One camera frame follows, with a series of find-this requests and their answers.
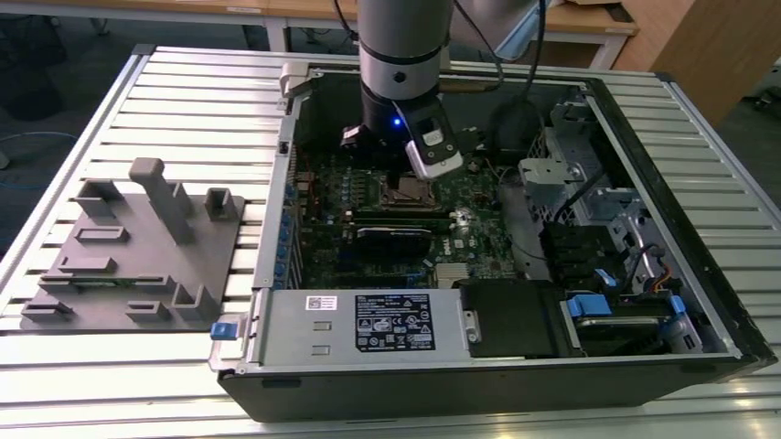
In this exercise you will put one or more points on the wooden desk white frame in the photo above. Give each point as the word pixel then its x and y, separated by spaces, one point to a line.
pixel 153 3
pixel 587 23

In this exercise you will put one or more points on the silver power supply unit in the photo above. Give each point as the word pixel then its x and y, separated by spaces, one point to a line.
pixel 293 329

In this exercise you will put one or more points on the black RAM slot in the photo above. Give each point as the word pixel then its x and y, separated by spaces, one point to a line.
pixel 397 211

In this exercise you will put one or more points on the black graphics card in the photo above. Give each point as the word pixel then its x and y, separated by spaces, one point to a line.
pixel 391 249

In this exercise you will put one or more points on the blue plastic clip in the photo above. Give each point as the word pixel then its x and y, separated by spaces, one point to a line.
pixel 676 305
pixel 601 276

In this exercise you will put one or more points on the wooden cabinet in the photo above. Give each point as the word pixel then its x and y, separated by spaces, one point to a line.
pixel 702 46

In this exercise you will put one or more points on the CPU socket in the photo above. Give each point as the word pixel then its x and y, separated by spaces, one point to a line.
pixel 383 205

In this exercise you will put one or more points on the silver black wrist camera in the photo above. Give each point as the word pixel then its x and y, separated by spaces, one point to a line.
pixel 433 151

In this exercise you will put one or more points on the blue case latch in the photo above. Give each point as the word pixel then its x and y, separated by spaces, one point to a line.
pixel 222 330

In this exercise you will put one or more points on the grey parts rack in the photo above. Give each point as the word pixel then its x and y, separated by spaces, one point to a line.
pixel 153 274

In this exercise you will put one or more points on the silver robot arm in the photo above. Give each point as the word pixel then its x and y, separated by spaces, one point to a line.
pixel 400 46

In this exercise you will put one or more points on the silver drive cage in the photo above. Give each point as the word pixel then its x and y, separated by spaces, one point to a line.
pixel 614 208

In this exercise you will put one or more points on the silver metal bracket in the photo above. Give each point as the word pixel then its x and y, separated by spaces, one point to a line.
pixel 547 169

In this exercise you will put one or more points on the green RAM stick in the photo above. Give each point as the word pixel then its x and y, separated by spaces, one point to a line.
pixel 104 283

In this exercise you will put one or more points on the black office chair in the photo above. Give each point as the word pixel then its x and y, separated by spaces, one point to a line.
pixel 31 68

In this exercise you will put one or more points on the silver finned heat sink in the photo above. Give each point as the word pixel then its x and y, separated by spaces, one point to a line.
pixel 455 270

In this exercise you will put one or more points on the silver-topped CPU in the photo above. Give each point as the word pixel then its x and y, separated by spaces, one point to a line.
pixel 416 188

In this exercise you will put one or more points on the black PC case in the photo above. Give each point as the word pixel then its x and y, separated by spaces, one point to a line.
pixel 488 398

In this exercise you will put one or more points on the black fan shroud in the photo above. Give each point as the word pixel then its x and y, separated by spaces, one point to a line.
pixel 513 320

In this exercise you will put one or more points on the green motherboard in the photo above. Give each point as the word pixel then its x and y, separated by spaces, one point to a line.
pixel 488 219

